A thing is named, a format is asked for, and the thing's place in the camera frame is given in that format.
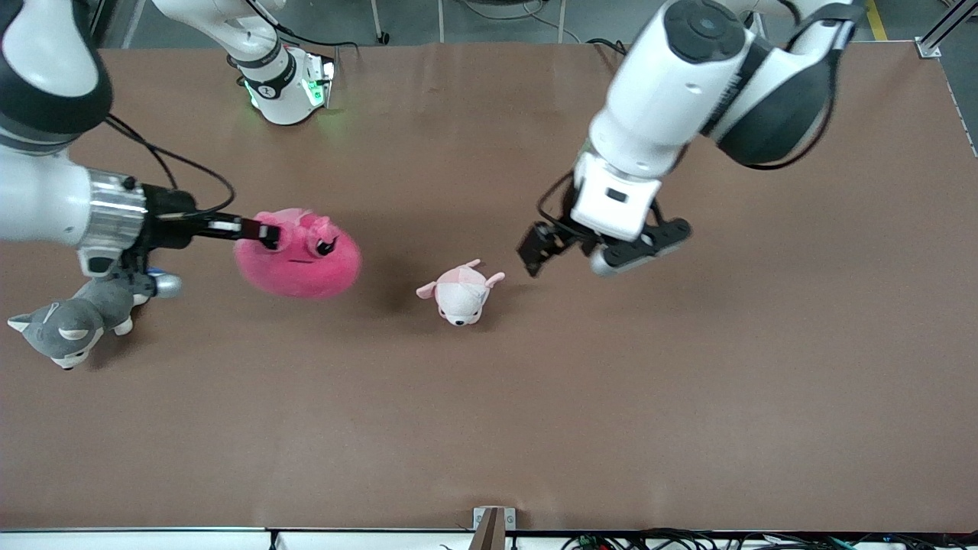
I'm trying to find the white table edge rail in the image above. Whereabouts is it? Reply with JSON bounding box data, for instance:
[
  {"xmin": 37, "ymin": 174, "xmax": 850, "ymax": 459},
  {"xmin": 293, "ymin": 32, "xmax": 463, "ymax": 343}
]
[{"xmin": 0, "ymin": 527, "xmax": 566, "ymax": 550}]

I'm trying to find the light pink plush puppy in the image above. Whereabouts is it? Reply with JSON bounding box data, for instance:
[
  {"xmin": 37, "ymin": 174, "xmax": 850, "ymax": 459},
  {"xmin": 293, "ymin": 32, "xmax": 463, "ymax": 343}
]
[{"xmin": 416, "ymin": 259, "xmax": 506, "ymax": 327}]

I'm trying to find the grey metal table bracket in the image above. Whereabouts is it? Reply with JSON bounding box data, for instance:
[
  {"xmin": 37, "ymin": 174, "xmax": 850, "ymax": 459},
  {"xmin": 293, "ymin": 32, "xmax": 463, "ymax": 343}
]
[{"xmin": 473, "ymin": 506, "xmax": 517, "ymax": 550}]

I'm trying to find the magenta round plush toy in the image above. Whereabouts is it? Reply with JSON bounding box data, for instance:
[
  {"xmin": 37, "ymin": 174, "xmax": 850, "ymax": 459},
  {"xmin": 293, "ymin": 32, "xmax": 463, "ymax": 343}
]
[{"xmin": 233, "ymin": 208, "xmax": 363, "ymax": 299}]

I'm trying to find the black right arm base cable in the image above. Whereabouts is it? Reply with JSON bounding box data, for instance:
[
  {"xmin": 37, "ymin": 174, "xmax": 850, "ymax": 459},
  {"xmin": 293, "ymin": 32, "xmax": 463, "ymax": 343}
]
[{"xmin": 244, "ymin": 0, "xmax": 361, "ymax": 56}]

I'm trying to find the grey white husky plush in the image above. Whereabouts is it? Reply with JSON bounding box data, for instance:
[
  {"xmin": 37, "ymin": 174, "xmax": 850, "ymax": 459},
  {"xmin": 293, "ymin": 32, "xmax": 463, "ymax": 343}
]
[{"xmin": 7, "ymin": 277, "xmax": 151, "ymax": 371}]

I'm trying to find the brown table cover sheet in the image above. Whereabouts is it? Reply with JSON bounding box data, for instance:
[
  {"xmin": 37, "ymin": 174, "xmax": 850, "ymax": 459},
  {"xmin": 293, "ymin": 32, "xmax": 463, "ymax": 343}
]
[{"xmin": 0, "ymin": 40, "xmax": 978, "ymax": 533}]

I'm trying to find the black cable bundle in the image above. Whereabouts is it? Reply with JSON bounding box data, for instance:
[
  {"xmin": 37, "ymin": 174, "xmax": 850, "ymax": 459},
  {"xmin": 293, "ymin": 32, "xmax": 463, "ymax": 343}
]
[{"xmin": 562, "ymin": 527, "xmax": 978, "ymax": 550}]

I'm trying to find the aluminium frame profile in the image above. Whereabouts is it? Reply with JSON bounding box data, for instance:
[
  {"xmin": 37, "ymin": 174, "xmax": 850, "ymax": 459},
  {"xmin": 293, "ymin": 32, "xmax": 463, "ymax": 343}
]
[{"xmin": 915, "ymin": 0, "xmax": 978, "ymax": 60}]

